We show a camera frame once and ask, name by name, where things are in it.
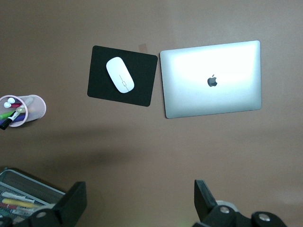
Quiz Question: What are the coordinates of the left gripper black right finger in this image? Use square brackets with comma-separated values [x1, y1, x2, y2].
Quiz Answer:
[193, 179, 287, 227]

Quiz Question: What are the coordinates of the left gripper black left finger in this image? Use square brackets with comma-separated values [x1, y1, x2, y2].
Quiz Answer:
[14, 181, 87, 227]

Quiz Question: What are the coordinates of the silver laptop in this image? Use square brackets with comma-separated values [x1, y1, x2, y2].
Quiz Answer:
[160, 40, 263, 119]

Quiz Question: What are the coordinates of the yellow marker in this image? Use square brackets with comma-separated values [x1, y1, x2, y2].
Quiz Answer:
[1, 198, 41, 209]

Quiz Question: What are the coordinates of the white marker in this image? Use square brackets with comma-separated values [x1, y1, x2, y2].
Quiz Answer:
[0, 203, 28, 217]
[1, 192, 36, 201]

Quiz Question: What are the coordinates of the purple marker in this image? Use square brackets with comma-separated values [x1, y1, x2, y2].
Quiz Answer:
[0, 114, 25, 126]

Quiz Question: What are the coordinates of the black capped marker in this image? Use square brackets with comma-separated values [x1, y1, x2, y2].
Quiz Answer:
[0, 110, 19, 131]

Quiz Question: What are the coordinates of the green marker with clear cap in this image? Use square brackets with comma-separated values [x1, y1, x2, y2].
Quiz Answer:
[0, 106, 26, 121]

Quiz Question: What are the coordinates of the grey mesh desk tray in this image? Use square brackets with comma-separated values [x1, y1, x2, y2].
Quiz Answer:
[0, 167, 66, 225]

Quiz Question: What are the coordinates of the pink mesh pen cup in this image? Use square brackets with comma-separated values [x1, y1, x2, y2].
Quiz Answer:
[0, 94, 47, 128]

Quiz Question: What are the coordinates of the black mouse pad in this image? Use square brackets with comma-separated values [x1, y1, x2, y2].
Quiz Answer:
[87, 45, 159, 107]

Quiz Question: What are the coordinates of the white computer mouse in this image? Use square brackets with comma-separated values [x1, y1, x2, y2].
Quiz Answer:
[106, 56, 135, 94]

